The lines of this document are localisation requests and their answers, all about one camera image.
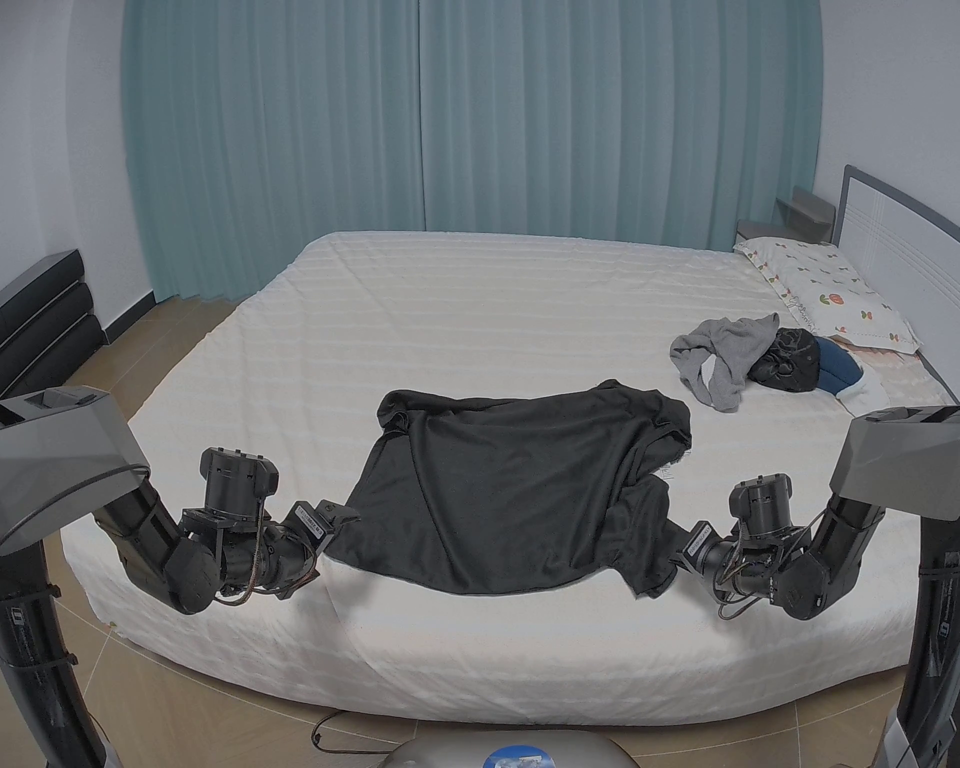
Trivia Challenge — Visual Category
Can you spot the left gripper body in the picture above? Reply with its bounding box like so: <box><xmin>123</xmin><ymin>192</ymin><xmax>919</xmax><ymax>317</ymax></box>
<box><xmin>288</xmin><ymin>500</ymin><xmax>361</xmax><ymax>565</ymax></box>

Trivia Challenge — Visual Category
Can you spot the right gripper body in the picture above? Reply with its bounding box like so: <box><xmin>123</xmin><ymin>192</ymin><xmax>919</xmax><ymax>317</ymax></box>
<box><xmin>672</xmin><ymin>521</ymin><xmax>725</xmax><ymax>579</ymax></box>

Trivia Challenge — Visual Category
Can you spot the black T-shirt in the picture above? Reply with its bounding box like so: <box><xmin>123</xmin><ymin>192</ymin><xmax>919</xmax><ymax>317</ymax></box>
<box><xmin>326</xmin><ymin>380</ymin><xmax>693</xmax><ymax>599</ymax></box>

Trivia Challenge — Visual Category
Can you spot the bed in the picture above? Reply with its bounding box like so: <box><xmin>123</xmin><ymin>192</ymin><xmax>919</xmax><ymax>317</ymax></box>
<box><xmin>62</xmin><ymin>165</ymin><xmax>960</xmax><ymax>727</ymax></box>

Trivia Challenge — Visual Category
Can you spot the black garment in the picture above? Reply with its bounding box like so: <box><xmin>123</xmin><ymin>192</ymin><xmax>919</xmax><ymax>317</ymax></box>
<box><xmin>747</xmin><ymin>327</ymin><xmax>822</xmax><ymax>394</ymax></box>

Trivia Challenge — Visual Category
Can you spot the grey garment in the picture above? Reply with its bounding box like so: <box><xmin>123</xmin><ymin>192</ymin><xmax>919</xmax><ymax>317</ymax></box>
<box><xmin>669</xmin><ymin>315</ymin><xmax>781</xmax><ymax>412</ymax></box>

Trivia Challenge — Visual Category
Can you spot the dark blue and white garment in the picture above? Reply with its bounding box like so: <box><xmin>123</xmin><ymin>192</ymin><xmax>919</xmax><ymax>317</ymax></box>
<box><xmin>813</xmin><ymin>336</ymin><xmax>891</xmax><ymax>419</ymax></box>

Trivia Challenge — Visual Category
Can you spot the white printed pillow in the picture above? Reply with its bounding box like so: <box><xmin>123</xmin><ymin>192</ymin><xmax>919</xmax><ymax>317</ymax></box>
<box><xmin>733</xmin><ymin>236</ymin><xmax>924</xmax><ymax>355</ymax></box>

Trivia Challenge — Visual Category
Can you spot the grey bedside table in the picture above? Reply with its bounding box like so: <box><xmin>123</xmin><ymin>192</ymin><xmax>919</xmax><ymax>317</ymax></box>
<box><xmin>737</xmin><ymin>187</ymin><xmax>837</xmax><ymax>249</ymax></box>

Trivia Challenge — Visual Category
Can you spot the blue-green curtain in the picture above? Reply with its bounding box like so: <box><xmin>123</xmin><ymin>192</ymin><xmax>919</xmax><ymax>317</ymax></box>
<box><xmin>418</xmin><ymin>0</ymin><xmax>825</xmax><ymax>252</ymax></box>
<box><xmin>120</xmin><ymin>0</ymin><xmax>427</xmax><ymax>305</ymax></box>

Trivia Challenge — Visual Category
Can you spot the black cable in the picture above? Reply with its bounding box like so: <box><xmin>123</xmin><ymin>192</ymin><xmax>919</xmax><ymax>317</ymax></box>
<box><xmin>311</xmin><ymin>707</ymin><xmax>400</xmax><ymax>756</ymax></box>

